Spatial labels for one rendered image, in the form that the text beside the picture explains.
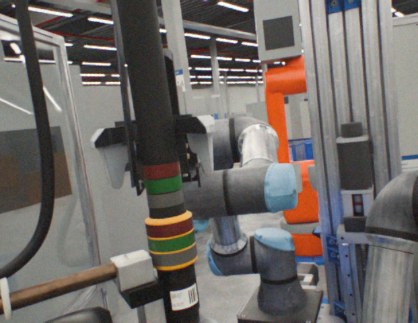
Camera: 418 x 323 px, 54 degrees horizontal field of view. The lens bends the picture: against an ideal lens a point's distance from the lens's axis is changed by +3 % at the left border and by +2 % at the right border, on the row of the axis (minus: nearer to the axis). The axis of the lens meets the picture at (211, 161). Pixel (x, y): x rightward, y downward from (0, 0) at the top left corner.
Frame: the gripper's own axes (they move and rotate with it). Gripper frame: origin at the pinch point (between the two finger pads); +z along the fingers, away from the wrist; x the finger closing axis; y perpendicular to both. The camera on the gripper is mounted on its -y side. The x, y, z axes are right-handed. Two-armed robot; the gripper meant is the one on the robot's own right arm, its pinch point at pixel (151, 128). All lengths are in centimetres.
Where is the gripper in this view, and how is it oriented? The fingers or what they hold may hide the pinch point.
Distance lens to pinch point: 34.5
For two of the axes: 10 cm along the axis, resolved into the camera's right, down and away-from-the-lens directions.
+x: -9.9, 1.3, -0.3
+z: 0.4, 1.1, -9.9
